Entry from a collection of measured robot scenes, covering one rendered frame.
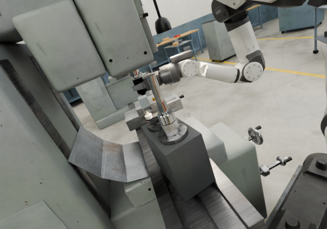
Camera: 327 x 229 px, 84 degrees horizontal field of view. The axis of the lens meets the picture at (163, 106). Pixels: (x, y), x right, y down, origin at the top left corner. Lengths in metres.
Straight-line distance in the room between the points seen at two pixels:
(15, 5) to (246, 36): 0.79
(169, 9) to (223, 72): 7.03
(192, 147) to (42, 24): 0.59
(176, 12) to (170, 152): 7.50
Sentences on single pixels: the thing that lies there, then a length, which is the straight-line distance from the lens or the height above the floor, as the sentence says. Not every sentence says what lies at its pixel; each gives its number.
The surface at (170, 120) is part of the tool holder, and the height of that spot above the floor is 1.20.
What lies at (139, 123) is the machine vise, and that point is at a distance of 1.07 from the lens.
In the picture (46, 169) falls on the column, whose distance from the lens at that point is 0.73.
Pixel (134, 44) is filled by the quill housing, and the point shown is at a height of 1.40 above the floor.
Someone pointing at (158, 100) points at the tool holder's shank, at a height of 1.26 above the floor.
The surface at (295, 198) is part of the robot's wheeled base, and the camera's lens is 1.05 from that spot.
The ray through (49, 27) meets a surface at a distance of 0.71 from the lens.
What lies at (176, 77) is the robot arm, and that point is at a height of 1.22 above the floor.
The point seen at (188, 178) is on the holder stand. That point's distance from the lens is 0.56.
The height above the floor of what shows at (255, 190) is 0.45.
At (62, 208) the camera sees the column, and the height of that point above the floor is 0.98.
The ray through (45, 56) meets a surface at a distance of 0.72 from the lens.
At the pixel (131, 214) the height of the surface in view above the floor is 0.73.
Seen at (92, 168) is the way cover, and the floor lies 1.02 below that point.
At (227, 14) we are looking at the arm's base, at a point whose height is 1.38.
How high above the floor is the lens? 1.43
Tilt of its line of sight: 23 degrees down
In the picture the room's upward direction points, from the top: 21 degrees counter-clockwise
